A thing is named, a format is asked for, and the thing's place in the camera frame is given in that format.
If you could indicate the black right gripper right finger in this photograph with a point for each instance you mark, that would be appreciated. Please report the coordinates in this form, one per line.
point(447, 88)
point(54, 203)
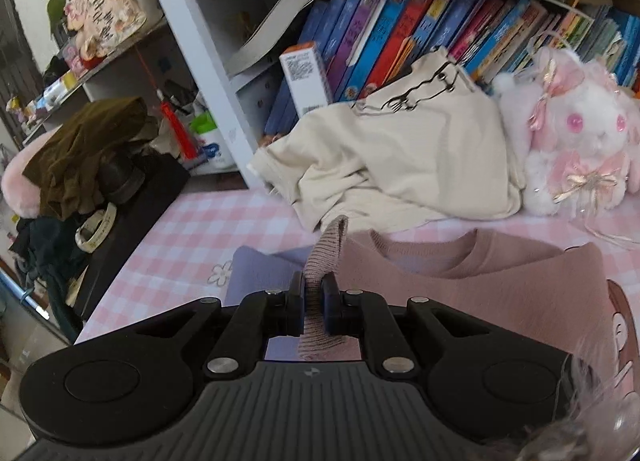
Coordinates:
point(366, 317)

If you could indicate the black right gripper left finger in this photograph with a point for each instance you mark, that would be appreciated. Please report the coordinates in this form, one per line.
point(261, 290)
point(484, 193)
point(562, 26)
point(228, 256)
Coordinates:
point(248, 327)

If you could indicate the pink and purple sweater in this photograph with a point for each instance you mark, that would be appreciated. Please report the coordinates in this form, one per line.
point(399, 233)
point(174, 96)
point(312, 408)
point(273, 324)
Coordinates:
point(530, 287)

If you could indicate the pink checkered cartoon bedsheet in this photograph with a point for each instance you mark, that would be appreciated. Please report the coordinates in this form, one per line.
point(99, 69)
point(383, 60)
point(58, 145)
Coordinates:
point(188, 253)

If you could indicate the cream cloth bag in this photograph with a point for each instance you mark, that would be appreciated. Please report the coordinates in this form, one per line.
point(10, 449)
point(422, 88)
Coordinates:
point(427, 147)

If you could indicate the red tassel ornament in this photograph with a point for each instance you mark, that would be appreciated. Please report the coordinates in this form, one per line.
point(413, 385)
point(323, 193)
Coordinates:
point(185, 142)

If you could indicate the olive green cloth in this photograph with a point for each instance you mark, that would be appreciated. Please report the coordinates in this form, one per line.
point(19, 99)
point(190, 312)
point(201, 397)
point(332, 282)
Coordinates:
point(66, 167)

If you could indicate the white carton box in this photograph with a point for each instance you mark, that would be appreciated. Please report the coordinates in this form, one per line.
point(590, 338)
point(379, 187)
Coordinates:
point(304, 72)

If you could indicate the pink plush pillow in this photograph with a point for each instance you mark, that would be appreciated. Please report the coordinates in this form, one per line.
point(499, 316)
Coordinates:
point(21, 195)

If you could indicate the white bookshelf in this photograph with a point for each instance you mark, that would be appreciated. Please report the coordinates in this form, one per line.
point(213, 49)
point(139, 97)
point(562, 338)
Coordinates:
point(208, 33)

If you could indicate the white pink plush bunny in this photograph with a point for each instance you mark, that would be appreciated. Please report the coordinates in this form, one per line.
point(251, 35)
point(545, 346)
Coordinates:
point(574, 132)

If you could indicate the flower bouquet decoration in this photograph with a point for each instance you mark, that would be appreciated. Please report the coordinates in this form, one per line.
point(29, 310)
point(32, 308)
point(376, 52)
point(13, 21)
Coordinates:
point(95, 11)

